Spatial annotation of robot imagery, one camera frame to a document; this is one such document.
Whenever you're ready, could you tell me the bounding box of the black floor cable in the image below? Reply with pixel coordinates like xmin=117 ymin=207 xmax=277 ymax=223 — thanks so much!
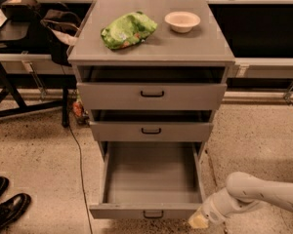
xmin=67 ymin=122 xmax=94 ymax=234

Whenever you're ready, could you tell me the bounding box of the white bowl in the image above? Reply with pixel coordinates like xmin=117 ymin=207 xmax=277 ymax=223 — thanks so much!
xmin=164 ymin=12 xmax=201 ymax=33

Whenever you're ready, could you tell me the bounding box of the grey top drawer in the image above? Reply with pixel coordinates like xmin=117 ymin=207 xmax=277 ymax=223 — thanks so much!
xmin=77 ymin=66 xmax=227 ymax=110

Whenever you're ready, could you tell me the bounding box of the red object behind cabinet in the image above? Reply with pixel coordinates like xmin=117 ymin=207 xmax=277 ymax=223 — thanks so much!
xmin=72 ymin=100 xmax=88 ymax=125

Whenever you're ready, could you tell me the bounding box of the grey bottom drawer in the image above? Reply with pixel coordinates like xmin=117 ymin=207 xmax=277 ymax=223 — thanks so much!
xmin=90 ymin=141 xmax=206 ymax=219

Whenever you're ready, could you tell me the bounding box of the black shoe lower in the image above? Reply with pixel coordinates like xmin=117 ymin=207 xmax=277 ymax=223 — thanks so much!
xmin=0 ymin=193 xmax=31 ymax=231

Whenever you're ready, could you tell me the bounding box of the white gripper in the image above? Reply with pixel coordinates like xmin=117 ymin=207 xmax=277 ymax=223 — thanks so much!
xmin=188 ymin=194 xmax=230 ymax=229

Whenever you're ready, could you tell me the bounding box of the grey middle drawer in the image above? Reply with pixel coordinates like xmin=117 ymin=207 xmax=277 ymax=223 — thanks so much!
xmin=90 ymin=110 xmax=213 ymax=142

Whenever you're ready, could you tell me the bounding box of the grey drawer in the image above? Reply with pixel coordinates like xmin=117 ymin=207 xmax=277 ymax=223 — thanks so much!
xmin=90 ymin=110 xmax=213 ymax=142
xmin=77 ymin=66 xmax=227 ymax=110
xmin=90 ymin=141 xmax=206 ymax=219

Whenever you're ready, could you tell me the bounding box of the black bag on table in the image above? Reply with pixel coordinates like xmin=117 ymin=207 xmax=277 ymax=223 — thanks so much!
xmin=0 ymin=0 xmax=40 ymax=21

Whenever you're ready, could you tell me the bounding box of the grey drawer cabinet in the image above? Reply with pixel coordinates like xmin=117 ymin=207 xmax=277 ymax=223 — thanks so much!
xmin=68 ymin=0 xmax=233 ymax=157

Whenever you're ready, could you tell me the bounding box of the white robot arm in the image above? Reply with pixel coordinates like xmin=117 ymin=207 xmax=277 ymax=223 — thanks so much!
xmin=188 ymin=172 xmax=293 ymax=229

